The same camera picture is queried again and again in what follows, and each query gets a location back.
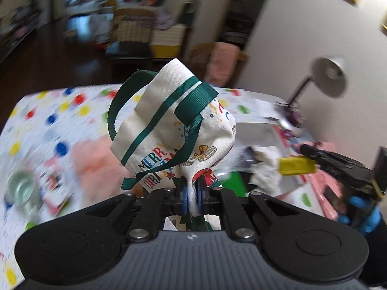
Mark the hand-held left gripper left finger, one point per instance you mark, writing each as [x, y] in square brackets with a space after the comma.
[182, 195]

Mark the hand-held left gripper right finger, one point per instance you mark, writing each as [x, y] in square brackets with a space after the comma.
[202, 195]

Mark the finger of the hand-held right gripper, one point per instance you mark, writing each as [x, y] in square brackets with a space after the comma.
[316, 155]

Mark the yellow block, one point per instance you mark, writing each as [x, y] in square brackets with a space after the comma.
[297, 164]

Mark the green cloth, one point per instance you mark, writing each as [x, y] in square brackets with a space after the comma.
[235, 184]

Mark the white lace cloth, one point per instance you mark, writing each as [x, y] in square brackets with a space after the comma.
[266, 166]

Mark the printed canvas tote bag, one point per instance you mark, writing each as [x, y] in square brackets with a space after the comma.
[169, 120]

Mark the person's right hand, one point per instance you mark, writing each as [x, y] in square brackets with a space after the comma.
[358, 203]

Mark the pink packet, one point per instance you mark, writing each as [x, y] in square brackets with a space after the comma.
[328, 193]

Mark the purple hair accessory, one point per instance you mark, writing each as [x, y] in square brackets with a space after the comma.
[293, 119]

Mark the silver desk lamp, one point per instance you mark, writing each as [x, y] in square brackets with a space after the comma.
[329, 72]

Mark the pink tulle cloth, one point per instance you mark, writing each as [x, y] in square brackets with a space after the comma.
[93, 163]

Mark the small printed carton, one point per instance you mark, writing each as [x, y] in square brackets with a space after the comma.
[54, 184]

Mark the wooden dining chair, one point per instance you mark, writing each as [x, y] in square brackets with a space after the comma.
[133, 27]
[199, 57]

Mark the dotted colourful tablecloth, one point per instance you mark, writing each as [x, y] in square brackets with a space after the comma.
[45, 127]

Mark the cream cover yellow ottoman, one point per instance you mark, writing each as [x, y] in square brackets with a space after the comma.
[167, 40]

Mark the pale green cup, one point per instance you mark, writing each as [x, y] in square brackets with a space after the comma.
[22, 188]

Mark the white cloth heap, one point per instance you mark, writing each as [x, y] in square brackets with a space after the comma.
[101, 28]

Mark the green sofa with blankets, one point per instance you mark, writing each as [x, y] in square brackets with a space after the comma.
[169, 6]

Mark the dark low media cabinet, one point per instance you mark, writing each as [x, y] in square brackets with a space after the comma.
[18, 36]

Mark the framed wall picture edge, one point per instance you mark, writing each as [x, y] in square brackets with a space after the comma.
[384, 27]

